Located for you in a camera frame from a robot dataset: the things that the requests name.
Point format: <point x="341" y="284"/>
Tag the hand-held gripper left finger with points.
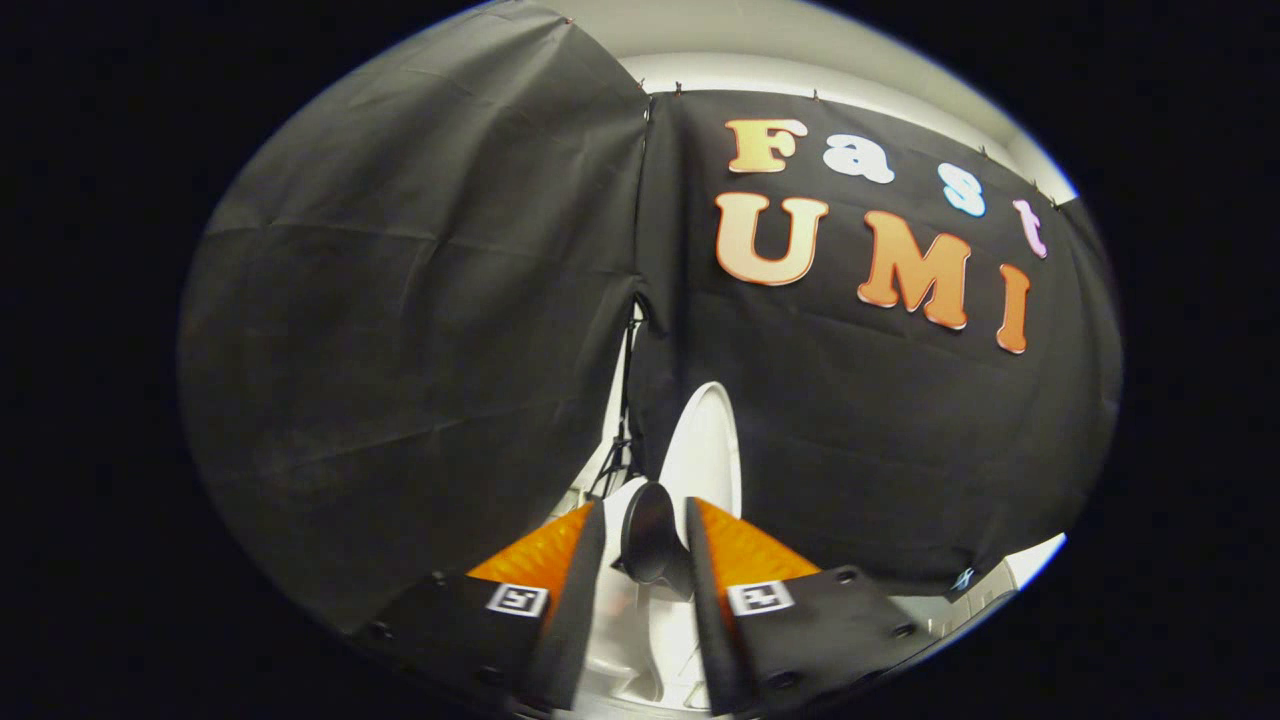
<point x="585" y="600"/>

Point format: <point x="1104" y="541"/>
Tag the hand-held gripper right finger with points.
<point x="705" y="600"/>

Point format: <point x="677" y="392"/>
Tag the black round lid knob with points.
<point x="650" y="535"/>

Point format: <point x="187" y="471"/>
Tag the black backdrop stand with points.
<point x="625" y="440"/>

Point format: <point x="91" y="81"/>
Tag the white panelled door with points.
<point x="1000" y="582"/>

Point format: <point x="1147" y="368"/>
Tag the black backdrop cloth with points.
<point x="400" y="350"/>

